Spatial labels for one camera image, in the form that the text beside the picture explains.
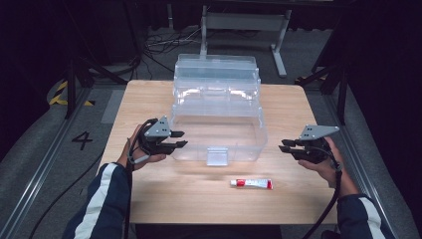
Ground grey metal table frame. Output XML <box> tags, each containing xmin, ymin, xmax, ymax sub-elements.
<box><xmin>197</xmin><ymin>4</ymin><xmax>293</xmax><ymax>79</ymax></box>

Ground bundle of floor cables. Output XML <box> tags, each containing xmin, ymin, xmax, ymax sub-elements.
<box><xmin>142</xmin><ymin>26</ymin><xmax>203</xmax><ymax>83</ymax></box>

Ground right hand-held gripper cable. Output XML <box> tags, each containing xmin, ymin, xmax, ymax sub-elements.
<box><xmin>302</xmin><ymin>160</ymin><xmax>343</xmax><ymax>239</ymax></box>

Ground person's left hand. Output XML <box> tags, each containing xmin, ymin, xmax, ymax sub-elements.
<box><xmin>116</xmin><ymin>123</ymin><xmax>167</xmax><ymax>172</ymax></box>

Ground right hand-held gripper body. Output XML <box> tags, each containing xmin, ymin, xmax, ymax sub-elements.
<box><xmin>299</xmin><ymin>124</ymin><xmax>340</xmax><ymax>164</ymax></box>

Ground black metal stand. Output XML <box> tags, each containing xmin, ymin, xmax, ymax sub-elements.
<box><xmin>64</xmin><ymin>56</ymin><xmax>128</xmax><ymax>120</ymax></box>
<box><xmin>295</xmin><ymin>59</ymin><xmax>349</xmax><ymax>126</ymax></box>

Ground hand-held gripper cable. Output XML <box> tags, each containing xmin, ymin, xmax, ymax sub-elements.
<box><xmin>122</xmin><ymin>137</ymin><xmax>151</xmax><ymax>239</ymax></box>
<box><xmin>302</xmin><ymin>160</ymin><xmax>343</xmax><ymax>239</ymax></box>

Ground metal floor rail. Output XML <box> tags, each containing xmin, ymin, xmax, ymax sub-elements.
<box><xmin>0</xmin><ymin>88</ymin><xmax>91</xmax><ymax>239</ymax></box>
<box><xmin>322</xmin><ymin>94</ymin><xmax>399</xmax><ymax>239</ymax></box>

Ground clear plastic storage box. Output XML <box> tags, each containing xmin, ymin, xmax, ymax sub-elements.
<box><xmin>169</xmin><ymin>53</ymin><xmax>269</xmax><ymax>167</ymax></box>

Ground black floor cable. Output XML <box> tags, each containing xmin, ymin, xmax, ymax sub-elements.
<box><xmin>28</xmin><ymin>150</ymin><xmax>105</xmax><ymax>232</ymax></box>

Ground red and white tube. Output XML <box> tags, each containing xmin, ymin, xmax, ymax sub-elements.
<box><xmin>230</xmin><ymin>178</ymin><xmax>274</xmax><ymax>190</ymax></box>

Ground left hand-held gripper cable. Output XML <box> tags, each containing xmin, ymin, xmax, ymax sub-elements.
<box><xmin>122</xmin><ymin>137</ymin><xmax>151</xmax><ymax>239</ymax></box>

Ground person's right hand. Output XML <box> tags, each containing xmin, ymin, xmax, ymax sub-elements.
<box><xmin>298</xmin><ymin>136</ymin><xmax>349</xmax><ymax>190</ymax></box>

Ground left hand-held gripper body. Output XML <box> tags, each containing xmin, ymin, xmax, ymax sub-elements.
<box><xmin>137</xmin><ymin>116</ymin><xmax>173</xmax><ymax>155</ymax></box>

